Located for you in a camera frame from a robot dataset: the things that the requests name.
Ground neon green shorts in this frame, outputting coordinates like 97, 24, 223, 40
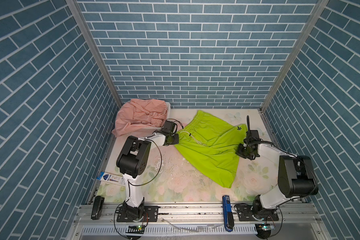
175, 110, 248, 188

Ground white plastic basket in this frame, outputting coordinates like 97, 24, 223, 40
139, 102, 171, 133

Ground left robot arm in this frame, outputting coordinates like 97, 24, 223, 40
117, 133, 179, 208

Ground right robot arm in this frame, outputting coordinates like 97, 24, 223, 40
236, 130, 319, 215

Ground pink shorts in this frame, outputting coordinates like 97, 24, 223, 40
112, 99, 167, 138

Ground blue handheld tool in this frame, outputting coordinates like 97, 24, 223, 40
222, 195, 235, 232

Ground black stapler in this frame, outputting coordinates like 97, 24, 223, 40
91, 196, 105, 220

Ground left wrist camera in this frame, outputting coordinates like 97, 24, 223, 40
162, 120, 178, 135

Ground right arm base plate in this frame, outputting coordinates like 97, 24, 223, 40
234, 203, 279, 222

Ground aluminium front rail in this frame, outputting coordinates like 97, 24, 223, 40
74, 202, 322, 225

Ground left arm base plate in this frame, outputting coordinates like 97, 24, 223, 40
116, 204, 159, 223

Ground white slotted cable duct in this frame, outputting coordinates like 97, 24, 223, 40
82, 224, 258, 237

